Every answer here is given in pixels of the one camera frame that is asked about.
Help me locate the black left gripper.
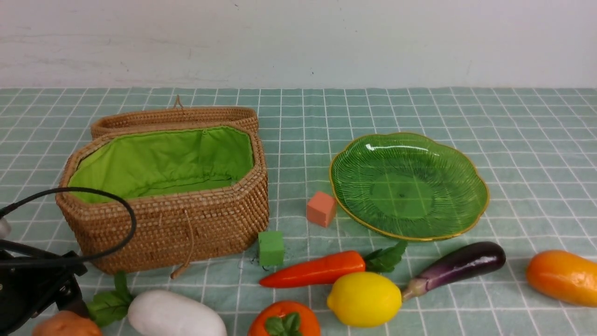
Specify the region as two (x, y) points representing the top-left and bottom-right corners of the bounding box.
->
(0, 264), (89, 334)

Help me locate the brown toy potato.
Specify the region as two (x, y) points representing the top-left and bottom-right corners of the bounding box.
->
(32, 311), (103, 336)

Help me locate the white toy radish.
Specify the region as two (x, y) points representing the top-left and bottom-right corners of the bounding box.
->
(87, 272), (228, 336)

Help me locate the orange toy persimmon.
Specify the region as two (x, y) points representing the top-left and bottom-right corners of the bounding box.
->
(247, 301), (322, 336)

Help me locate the purple toy eggplant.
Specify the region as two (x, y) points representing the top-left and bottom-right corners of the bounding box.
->
(402, 242), (506, 302)

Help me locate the orange yellow toy mango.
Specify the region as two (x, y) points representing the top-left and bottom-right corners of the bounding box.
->
(525, 250), (597, 308)

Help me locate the woven wicker basket lid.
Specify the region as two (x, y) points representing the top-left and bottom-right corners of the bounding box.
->
(90, 95), (259, 139)

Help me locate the woven wicker basket green lining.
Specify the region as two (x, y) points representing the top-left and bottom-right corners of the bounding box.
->
(59, 123), (270, 274)

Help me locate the green foam cube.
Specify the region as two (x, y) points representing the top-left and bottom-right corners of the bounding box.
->
(258, 231), (285, 266)

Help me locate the orange foam cube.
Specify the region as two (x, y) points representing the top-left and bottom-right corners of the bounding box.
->
(305, 191), (337, 228)

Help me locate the yellow toy lemon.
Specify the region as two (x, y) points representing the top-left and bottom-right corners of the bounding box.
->
(326, 272), (403, 328)

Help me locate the orange toy carrot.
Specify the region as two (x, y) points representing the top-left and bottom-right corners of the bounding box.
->
(259, 242), (408, 288)

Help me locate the green glass leaf plate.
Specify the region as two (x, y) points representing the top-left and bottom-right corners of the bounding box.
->
(329, 132), (490, 242)

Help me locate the green checked tablecloth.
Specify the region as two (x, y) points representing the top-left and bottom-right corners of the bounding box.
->
(0, 87), (597, 336)

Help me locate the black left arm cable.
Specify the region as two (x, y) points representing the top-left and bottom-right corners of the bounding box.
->
(0, 187), (137, 267)

